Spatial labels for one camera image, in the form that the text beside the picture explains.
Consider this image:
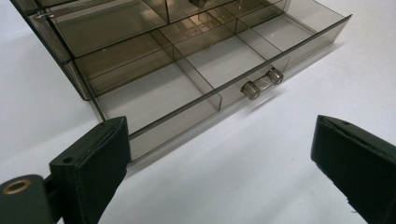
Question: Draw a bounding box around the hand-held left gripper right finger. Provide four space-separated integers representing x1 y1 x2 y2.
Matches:
310 114 396 224

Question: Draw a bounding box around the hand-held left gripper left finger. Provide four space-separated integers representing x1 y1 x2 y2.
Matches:
49 116 132 224

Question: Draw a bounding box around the brown transparent bottom drawer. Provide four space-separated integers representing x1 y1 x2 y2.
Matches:
73 0 353 163

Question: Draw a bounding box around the brown transparent drawer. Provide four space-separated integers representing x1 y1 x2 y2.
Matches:
73 0 353 163
46 0 288 60

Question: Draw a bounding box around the brown transparent organizer box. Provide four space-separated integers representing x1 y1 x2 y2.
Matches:
8 0 292 104

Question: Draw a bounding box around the white table board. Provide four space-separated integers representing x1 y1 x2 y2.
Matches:
0 0 396 224

